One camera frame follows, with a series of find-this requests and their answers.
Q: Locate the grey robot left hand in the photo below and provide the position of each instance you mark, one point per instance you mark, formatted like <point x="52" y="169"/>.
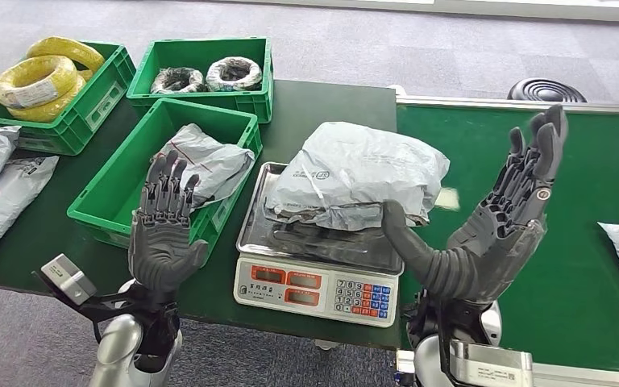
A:
<point x="160" y="251"/>

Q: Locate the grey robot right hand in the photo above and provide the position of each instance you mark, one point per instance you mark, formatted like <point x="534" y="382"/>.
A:
<point x="480" y="256"/>

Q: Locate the grey courier bag black logo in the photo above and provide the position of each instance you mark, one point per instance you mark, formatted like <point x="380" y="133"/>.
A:
<point x="363" y="165"/>

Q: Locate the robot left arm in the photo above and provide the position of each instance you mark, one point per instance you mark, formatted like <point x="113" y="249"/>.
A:
<point x="117" y="342"/>

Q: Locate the green plastic delivery crate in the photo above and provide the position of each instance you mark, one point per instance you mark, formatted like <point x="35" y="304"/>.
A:
<point x="112" y="197"/>

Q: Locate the green conveyor belt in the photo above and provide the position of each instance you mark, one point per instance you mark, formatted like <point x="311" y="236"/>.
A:
<point x="582" y="160"/>

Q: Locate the pale paper slip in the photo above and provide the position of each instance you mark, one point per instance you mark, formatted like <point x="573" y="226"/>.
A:
<point x="448" y="198"/>

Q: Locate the crumpled grey courier bag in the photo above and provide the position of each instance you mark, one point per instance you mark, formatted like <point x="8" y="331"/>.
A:
<point x="213" y="160"/>

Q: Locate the steel scale tray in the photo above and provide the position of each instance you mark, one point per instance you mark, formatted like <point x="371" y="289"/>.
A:
<point x="331" y="245"/>

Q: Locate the white electronic scale body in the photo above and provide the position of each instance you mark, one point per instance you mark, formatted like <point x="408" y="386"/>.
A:
<point x="315" y="291"/>

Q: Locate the black ribbed round object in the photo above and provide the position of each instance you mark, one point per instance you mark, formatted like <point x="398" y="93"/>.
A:
<point x="547" y="91"/>

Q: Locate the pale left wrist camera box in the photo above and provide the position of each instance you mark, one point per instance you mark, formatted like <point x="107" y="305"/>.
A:
<point x="69" y="277"/>

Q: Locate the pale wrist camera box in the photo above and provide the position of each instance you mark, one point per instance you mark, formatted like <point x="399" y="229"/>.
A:
<point x="491" y="368"/>
<point x="69" y="277"/>

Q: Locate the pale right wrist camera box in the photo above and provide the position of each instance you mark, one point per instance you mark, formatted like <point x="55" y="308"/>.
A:
<point x="491" y="368"/>

